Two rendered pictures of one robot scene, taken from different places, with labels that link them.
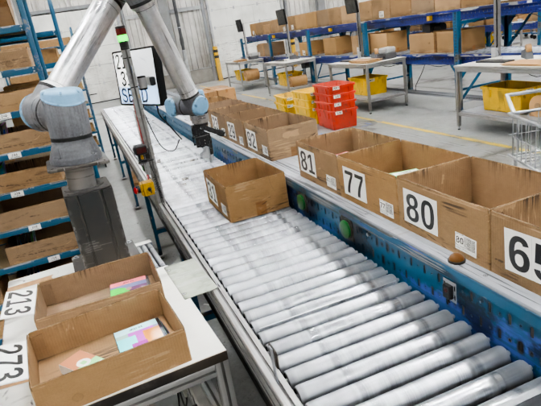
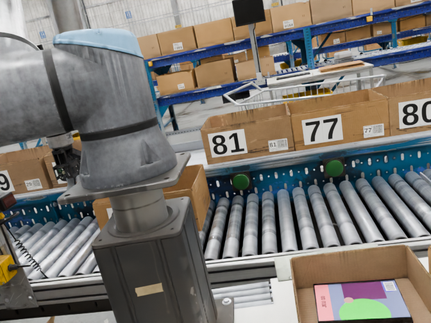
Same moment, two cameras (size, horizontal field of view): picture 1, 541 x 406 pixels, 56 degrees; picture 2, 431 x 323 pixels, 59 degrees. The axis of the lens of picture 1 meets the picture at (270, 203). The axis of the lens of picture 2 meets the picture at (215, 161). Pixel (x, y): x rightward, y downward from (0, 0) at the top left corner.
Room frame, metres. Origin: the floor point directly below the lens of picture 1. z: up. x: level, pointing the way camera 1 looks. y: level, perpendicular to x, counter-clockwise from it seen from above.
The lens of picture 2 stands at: (1.43, 1.28, 1.39)
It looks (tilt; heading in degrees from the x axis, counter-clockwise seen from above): 17 degrees down; 298
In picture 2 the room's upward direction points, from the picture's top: 12 degrees counter-clockwise
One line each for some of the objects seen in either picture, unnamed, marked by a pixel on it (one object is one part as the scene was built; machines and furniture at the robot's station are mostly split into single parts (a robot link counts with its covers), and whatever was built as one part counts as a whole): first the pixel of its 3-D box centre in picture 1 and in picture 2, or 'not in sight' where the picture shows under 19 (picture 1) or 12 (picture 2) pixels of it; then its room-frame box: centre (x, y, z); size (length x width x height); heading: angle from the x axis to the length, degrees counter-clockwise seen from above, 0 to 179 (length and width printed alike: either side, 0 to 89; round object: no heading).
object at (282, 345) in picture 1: (347, 324); not in sight; (1.24, -0.16, 0.72); 0.52 x 0.05 x 0.05; 108
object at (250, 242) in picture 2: (256, 238); (251, 223); (1.98, 0.08, 0.72); 0.52 x 0.05 x 0.05; 108
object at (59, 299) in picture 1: (101, 295); (370, 322); (1.52, 0.60, 0.80); 0.38 x 0.28 x 0.10; 109
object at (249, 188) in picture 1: (244, 187); (156, 201); (2.37, 0.11, 0.83); 0.39 x 0.29 x 0.17; 19
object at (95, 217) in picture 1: (96, 223); (162, 283); (1.93, 0.70, 0.91); 0.26 x 0.26 x 0.33; 22
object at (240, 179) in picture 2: (300, 202); (240, 182); (2.09, -0.13, 0.81); 0.07 x 0.01 x 0.07; 18
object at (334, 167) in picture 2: (344, 229); (334, 168); (1.72, -0.25, 0.81); 0.07 x 0.01 x 0.07; 18
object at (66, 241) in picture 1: (47, 238); not in sight; (2.80, 1.32, 0.59); 0.40 x 0.30 x 0.10; 106
